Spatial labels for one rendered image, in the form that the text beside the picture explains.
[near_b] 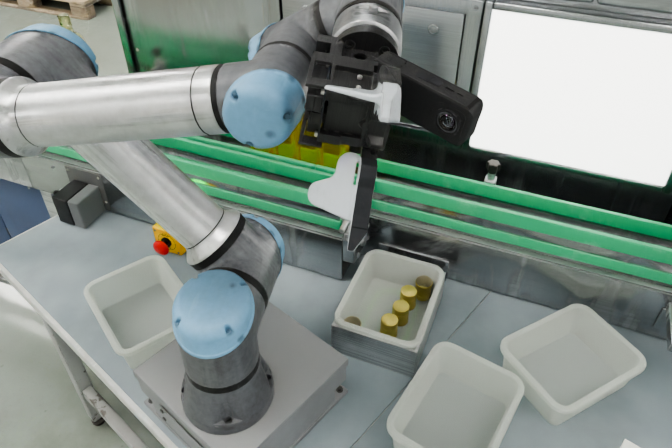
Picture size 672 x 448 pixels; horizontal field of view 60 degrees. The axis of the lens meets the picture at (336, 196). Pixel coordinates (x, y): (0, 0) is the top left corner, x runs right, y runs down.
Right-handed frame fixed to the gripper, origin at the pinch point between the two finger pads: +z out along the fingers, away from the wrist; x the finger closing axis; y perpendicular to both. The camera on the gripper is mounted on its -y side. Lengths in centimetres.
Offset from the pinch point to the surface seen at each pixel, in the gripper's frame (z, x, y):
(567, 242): -46, -50, -46
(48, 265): -43, -85, 63
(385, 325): -29, -64, -13
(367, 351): -24, -67, -10
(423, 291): -40, -65, -21
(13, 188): -74, -97, 89
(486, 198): -58, -53, -32
